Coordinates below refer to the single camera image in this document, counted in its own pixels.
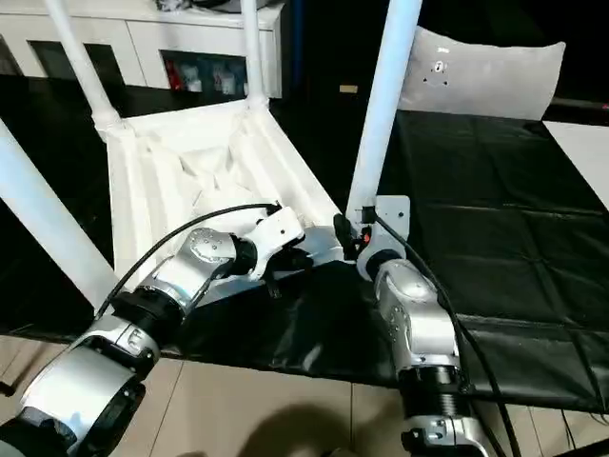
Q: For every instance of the white plastic table top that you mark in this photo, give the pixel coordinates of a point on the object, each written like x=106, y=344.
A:
x=152, y=190

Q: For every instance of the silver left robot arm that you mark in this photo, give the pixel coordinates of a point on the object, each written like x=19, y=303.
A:
x=190, y=266

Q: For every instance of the small tan tag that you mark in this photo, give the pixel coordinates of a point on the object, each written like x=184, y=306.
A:
x=348, y=88

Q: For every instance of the black mat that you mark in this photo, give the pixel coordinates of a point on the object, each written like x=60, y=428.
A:
x=499, y=190

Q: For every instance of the small white jar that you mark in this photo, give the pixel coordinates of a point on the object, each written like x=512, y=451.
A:
x=192, y=85
x=246, y=88

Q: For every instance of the grey cushion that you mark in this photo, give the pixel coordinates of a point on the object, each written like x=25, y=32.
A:
x=499, y=81

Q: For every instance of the white flat panel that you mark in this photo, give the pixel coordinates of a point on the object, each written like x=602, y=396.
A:
x=583, y=152

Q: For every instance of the black bar with red light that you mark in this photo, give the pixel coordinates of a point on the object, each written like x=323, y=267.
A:
x=580, y=105

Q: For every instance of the grey bag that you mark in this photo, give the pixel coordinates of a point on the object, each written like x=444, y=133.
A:
x=223, y=4

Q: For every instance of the white cabinet with glass doors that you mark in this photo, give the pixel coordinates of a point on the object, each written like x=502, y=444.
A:
x=143, y=28

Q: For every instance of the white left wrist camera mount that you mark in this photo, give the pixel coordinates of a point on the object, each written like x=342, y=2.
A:
x=278, y=233

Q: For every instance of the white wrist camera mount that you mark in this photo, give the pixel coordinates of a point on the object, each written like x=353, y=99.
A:
x=278, y=233
x=392, y=214

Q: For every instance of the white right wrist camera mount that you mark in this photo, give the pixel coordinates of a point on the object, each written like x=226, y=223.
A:
x=392, y=214

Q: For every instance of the black metal frame bar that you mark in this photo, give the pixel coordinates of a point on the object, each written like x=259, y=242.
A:
x=7, y=388
x=592, y=448

